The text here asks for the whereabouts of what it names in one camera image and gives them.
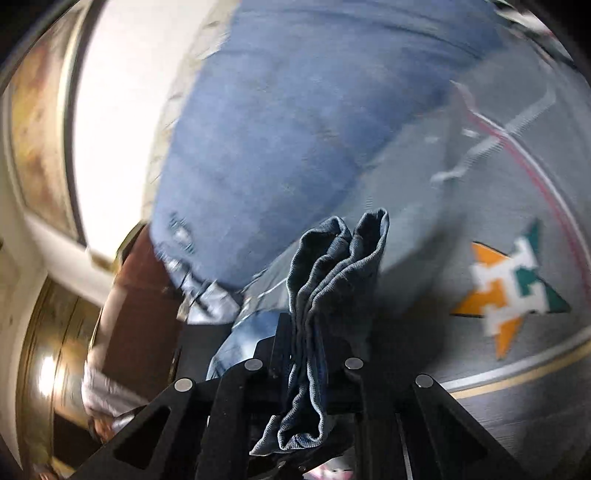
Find faded blue denim pants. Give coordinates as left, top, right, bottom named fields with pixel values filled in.
left=205, top=208, right=391, bottom=457

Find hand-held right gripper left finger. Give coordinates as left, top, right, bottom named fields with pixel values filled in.
left=81, top=314, right=296, bottom=480

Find brown wooden headboard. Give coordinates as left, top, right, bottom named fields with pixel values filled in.
left=90, top=224, right=195, bottom=385

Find pale blue cloth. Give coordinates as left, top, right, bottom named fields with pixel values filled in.
left=180, top=272, right=242, bottom=325

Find grey printed bed sheet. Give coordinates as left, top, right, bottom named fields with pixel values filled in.
left=240, top=28, right=591, bottom=480

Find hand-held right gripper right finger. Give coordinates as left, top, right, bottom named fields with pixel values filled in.
left=323, top=355, right=525, bottom=480

